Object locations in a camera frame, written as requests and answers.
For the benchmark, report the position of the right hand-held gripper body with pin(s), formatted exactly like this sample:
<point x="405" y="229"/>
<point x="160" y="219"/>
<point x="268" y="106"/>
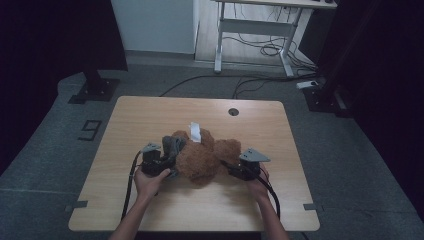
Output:
<point x="250" y="170"/>

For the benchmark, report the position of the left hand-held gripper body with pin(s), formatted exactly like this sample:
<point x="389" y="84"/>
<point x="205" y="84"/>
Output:
<point x="151" y="163"/>

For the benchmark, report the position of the grey towel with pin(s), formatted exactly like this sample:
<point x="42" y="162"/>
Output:
<point x="171" y="145"/>

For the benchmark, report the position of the brown teddy bear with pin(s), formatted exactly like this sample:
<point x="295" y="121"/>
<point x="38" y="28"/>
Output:
<point x="200" y="160"/>

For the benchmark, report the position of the person's right hand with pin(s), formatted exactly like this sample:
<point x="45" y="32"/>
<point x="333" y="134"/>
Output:
<point x="260" y="188"/>

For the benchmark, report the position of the person's left hand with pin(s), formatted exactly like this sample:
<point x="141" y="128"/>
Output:
<point x="148" y="186"/>

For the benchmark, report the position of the grey tape strip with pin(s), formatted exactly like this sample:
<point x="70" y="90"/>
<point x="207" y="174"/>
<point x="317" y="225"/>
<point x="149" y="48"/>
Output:
<point x="311" y="206"/>
<point x="78" y="204"/>

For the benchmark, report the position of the black stand base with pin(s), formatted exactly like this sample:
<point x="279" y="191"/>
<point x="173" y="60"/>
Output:
<point x="320" y="100"/>
<point x="96" y="90"/>

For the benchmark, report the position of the white power strip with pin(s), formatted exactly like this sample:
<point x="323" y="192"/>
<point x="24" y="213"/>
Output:
<point x="306" y="84"/>

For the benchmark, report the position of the dark curtain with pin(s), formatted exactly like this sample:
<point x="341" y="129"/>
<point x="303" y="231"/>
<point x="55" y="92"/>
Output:
<point x="50" y="40"/>
<point x="393" y="83"/>

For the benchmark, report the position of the white metal desk frame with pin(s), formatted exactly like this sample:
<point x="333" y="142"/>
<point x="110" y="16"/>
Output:
<point x="253" y="26"/>

